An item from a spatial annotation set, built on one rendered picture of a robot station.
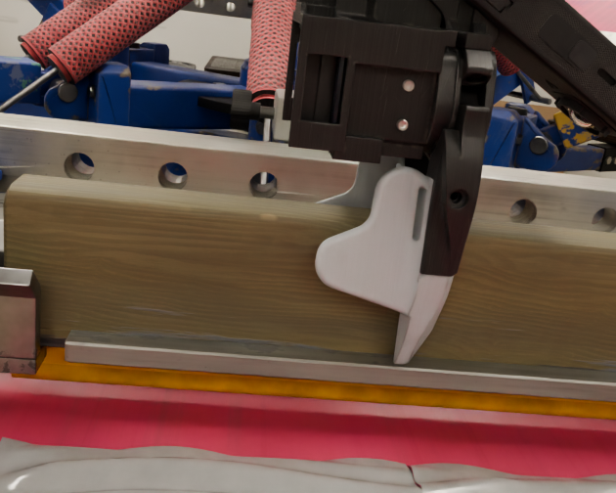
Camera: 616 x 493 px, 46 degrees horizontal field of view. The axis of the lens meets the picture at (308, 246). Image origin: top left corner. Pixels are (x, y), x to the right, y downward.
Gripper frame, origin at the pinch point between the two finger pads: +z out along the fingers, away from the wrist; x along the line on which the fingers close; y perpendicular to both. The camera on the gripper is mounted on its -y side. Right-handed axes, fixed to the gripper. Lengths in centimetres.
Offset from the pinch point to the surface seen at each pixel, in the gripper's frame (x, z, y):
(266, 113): -28.5, -5.0, 7.1
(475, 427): 1.1, 5.3, -4.1
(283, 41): -49, -10, 5
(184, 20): -412, 4, 47
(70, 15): -70, -9, 33
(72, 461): 6.9, 4.4, 14.7
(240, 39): -412, 11, 14
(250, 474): 7.0, 4.6, 7.5
